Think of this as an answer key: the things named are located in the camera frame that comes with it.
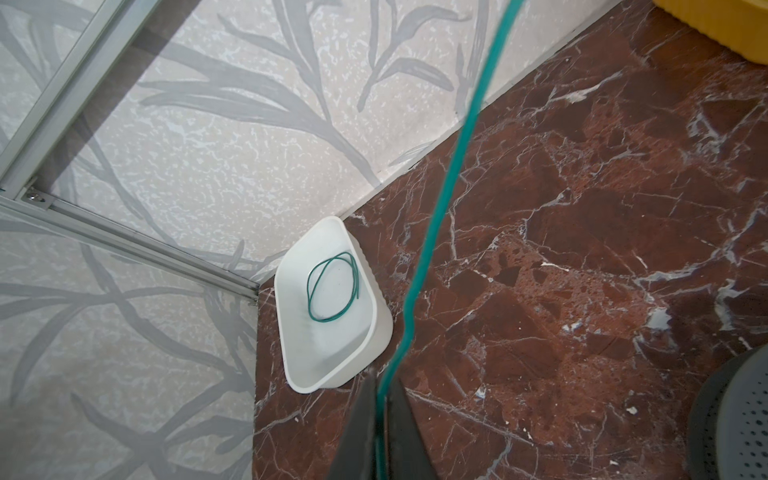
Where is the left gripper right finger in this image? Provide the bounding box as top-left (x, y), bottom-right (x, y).
top-left (385, 380), bottom-right (438, 480)

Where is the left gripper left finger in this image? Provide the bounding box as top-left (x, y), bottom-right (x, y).
top-left (326, 368), bottom-right (376, 480)

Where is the grey perforated spool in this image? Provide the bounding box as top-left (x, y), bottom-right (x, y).
top-left (687, 346), bottom-right (767, 479)

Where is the white plastic bin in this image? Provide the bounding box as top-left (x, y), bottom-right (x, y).
top-left (274, 216), bottom-right (394, 394)

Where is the yellow plastic bin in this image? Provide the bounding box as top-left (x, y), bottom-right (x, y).
top-left (653, 0), bottom-right (767, 65)

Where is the green cable coil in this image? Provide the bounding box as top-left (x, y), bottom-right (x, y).
top-left (305, 251), bottom-right (361, 324)

